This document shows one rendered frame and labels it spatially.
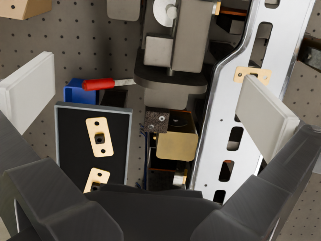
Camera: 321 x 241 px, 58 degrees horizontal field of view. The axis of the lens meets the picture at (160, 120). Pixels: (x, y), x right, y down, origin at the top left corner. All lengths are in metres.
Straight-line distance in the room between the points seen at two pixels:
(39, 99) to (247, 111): 0.13
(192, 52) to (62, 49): 0.61
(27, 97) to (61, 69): 0.86
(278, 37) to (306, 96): 0.48
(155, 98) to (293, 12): 0.34
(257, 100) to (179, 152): 0.50
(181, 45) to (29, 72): 0.33
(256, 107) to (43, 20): 0.88
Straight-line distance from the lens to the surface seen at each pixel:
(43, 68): 0.19
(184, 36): 0.46
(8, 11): 0.80
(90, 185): 0.63
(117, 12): 0.57
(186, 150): 0.67
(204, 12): 0.46
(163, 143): 0.66
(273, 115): 0.16
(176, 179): 0.68
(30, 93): 0.17
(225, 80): 0.70
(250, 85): 0.20
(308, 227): 1.56
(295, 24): 0.72
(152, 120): 0.60
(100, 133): 0.55
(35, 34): 1.02
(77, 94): 1.04
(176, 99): 0.61
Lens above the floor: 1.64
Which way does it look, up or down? 64 degrees down
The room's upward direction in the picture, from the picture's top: 176 degrees clockwise
